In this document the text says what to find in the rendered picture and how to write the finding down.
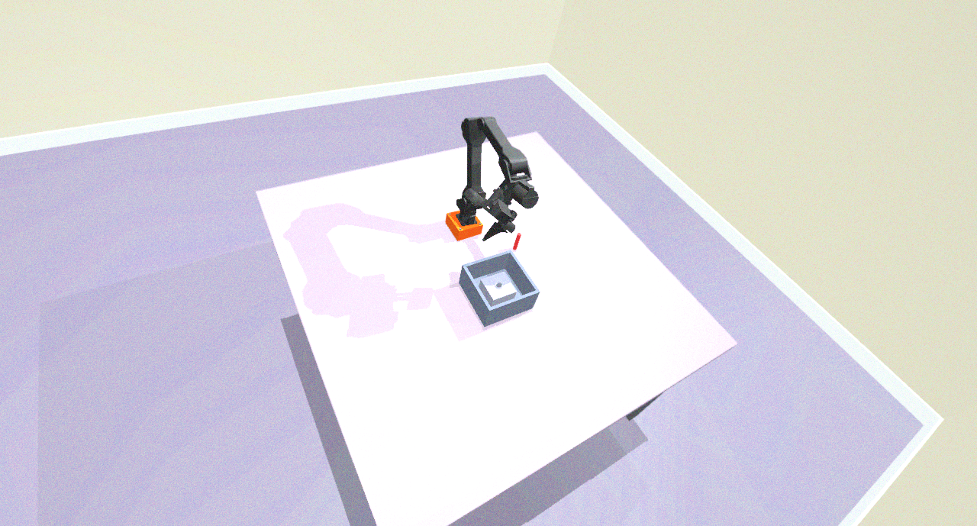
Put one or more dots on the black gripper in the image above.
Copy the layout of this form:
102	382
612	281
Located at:
473	199

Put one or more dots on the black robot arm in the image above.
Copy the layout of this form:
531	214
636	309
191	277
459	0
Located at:
511	160

